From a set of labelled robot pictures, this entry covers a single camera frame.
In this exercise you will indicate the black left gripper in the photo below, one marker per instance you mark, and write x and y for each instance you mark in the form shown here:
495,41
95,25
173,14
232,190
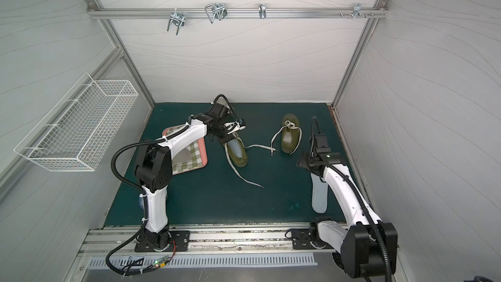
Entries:
228,130

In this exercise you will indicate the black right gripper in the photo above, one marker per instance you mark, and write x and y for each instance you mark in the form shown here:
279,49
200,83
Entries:
320,141

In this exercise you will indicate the olive green shoe white laces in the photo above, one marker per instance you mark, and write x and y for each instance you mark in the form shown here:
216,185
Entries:
236,155

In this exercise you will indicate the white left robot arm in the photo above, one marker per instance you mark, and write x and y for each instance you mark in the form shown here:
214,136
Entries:
154,170

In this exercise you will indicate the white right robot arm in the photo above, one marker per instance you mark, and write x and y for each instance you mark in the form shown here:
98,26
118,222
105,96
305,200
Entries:
366,247

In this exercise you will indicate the pink tray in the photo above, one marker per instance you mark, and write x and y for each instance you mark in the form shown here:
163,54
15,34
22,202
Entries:
203,152

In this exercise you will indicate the green checkered cloth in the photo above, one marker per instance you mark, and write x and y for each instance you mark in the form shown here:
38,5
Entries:
191,156

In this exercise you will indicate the metal hook clamp left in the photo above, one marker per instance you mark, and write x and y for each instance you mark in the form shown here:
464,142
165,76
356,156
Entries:
177,21

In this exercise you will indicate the metal hook clamp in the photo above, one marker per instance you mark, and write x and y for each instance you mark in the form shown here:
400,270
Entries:
357,13
177,21
216,11

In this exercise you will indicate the metal hook clamp middle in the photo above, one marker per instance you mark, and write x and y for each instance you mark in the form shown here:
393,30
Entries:
216,11

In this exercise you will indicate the metal hook clamp right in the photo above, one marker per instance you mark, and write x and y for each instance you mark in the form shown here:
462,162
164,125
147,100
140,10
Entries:
357,13

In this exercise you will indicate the metal hook small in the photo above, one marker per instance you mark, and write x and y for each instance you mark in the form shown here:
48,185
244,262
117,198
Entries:
262,11

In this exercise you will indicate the white slotted vent strip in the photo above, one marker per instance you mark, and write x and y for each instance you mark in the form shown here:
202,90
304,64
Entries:
260,260

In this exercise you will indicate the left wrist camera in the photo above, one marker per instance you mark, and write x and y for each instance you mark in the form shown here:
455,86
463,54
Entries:
235,126

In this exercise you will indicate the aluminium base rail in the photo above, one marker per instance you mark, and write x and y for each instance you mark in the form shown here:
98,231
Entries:
250,238

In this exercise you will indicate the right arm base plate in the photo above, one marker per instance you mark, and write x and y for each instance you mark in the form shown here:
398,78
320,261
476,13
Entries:
302,239

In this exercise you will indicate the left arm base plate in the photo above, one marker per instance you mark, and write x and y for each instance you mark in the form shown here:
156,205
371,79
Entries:
162,242

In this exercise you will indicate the white wire basket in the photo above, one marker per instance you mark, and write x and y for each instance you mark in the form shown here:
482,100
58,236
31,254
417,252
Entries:
75,134

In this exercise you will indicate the aluminium top rail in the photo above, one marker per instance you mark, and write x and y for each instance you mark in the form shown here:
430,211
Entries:
233,13

